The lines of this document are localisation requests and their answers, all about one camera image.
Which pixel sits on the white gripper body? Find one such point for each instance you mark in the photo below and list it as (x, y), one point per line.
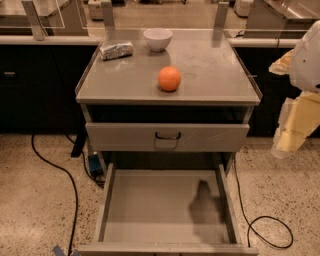
(308, 65)

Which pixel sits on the grey metal drawer cabinet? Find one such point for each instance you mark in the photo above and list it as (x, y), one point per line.
(215, 87)

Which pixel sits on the closed grey upper drawer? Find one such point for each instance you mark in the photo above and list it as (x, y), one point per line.
(141, 137)

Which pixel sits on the black drawer handle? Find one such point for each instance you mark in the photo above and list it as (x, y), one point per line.
(175, 137)

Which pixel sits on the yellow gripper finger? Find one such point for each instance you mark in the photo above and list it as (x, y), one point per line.
(298, 119)
(282, 65)

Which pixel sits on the blue floor tape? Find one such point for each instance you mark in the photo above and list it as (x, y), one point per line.
(58, 251)

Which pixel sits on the dark counter cabinet left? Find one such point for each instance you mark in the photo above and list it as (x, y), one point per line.
(37, 87)

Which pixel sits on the orange fruit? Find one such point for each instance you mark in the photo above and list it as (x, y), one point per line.
(169, 78)

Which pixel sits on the open grey lower drawer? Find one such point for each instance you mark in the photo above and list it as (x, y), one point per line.
(166, 213)

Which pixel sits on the silver foil snack bag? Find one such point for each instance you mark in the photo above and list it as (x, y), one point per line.
(115, 51)

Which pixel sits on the blue power box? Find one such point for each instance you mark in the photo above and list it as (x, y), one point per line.
(94, 165)

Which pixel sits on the white ceramic bowl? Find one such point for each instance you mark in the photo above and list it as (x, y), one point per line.
(157, 39)

